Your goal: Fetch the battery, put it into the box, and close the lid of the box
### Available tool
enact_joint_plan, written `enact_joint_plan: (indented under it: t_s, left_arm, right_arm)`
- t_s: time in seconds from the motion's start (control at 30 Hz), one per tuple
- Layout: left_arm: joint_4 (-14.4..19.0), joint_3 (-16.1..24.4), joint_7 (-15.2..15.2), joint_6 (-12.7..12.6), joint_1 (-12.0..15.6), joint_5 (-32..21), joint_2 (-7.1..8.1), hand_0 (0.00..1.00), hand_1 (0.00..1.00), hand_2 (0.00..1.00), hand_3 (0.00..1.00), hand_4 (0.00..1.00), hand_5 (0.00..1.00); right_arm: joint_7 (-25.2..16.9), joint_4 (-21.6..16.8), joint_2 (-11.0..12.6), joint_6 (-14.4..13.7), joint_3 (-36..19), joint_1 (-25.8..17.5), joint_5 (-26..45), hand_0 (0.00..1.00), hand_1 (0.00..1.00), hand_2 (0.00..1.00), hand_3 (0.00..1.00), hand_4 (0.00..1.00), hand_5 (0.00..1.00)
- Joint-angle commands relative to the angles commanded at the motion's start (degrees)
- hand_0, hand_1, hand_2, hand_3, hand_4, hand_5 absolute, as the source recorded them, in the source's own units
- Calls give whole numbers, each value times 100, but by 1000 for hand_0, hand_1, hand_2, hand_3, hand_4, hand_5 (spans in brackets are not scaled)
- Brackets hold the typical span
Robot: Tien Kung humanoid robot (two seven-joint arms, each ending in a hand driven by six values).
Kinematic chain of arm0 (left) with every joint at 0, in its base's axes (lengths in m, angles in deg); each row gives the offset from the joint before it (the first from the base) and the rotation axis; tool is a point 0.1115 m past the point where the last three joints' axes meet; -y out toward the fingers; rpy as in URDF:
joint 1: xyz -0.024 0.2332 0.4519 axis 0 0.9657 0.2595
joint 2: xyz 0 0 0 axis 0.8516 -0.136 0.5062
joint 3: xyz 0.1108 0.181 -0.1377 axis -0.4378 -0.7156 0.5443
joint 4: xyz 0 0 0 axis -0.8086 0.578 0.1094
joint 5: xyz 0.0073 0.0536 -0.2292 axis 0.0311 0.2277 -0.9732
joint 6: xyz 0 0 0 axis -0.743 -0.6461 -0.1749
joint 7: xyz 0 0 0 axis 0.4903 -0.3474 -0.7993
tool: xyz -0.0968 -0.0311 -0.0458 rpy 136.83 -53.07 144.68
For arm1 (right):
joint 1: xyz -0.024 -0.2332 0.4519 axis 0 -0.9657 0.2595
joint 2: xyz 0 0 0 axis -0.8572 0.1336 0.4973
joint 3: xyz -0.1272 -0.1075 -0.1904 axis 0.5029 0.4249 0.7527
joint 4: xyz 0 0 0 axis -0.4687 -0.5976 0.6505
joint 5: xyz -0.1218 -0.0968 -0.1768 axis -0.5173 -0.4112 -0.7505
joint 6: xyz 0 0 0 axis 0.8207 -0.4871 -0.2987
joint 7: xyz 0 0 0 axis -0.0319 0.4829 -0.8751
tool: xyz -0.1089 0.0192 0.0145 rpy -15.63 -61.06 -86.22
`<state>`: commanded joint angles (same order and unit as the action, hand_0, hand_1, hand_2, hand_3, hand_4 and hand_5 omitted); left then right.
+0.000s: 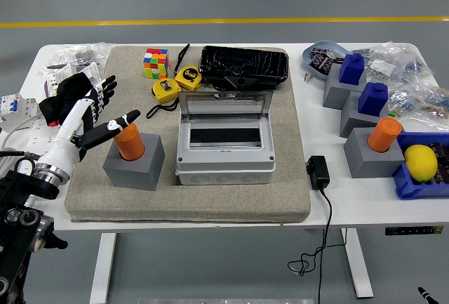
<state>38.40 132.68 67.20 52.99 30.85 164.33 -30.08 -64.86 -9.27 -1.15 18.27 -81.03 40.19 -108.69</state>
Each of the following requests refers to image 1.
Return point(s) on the white blue circuit breaker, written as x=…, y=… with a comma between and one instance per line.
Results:
x=14, y=105

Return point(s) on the small metal clip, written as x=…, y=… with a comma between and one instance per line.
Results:
x=307, y=77

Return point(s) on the yellow lemon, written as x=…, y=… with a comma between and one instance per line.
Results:
x=421, y=163

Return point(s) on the black power adapter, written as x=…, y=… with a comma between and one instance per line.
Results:
x=319, y=174

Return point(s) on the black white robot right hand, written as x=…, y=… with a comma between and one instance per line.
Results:
x=426, y=295

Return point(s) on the white table leg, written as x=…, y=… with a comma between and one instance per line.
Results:
x=359, y=265
x=103, y=265

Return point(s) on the blue plastic bin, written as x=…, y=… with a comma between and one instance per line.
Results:
x=407, y=188

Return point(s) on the white breaker in bag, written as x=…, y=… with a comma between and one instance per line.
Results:
x=52, y=81

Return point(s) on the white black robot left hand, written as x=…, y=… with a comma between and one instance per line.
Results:
x=66, y=132

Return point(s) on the yellow tape measure black label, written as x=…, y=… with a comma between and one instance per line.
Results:
x=187, y=76

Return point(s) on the grey electrical enclosure box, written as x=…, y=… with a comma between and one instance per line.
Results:
x=224, y=167

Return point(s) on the large colourful puzzle cube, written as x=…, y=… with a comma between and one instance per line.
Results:
x=156, y=63

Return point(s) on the grey-brown fabric mat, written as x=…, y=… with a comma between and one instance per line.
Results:
x=210, y=202

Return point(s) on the clear plastic bag of parts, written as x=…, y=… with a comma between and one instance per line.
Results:
x=80, y=54

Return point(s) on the black plastic tray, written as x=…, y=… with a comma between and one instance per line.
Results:
x=245, y=61

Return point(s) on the clear bag of blue parts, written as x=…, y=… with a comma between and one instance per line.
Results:
x=424, y=104
x=396, y=61

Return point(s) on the orange cylinder battery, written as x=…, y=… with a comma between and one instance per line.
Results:
x=131, y=146
x=384, y=135

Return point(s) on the dark snack packets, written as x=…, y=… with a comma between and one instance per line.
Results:
x=321, y=60

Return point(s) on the black table control panel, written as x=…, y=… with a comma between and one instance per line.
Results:
x=414, y=231

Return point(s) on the yellow tape measure photo label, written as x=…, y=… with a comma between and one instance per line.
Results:
x=165, y=90

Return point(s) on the pale blue bowl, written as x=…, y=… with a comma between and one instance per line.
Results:
x=310, y=67

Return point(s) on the blue plastic block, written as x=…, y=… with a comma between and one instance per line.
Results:
x=372, y=102
x=352, y=70

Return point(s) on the black cloth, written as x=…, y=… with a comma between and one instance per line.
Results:
x=66, y=90

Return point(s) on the dark packets in bin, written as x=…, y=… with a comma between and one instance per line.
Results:
x=442, y=163

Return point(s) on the grey holder block with hole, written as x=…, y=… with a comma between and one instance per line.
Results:
x=140, y=174

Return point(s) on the transparent hinged box lid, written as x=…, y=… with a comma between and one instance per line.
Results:
x=224, y=105

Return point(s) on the white purple packaging box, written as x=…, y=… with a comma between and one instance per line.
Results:
x=87, y=70

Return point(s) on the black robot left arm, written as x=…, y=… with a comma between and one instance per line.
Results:
x=21, y=188

